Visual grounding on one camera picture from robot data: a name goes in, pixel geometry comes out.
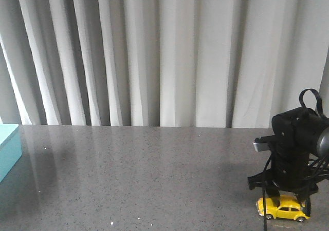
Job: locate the turquoise blue box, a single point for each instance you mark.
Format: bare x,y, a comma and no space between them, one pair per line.
11,147

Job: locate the yellow toy beetle car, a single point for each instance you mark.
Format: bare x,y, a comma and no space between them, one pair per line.
283,207

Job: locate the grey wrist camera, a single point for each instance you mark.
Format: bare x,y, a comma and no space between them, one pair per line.
261,143

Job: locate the grey pleated curtain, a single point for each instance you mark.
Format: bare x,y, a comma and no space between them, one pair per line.
171,63

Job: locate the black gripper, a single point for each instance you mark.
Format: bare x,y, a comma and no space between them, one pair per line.
290,170

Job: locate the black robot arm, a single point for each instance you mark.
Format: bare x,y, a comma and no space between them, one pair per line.
303,128

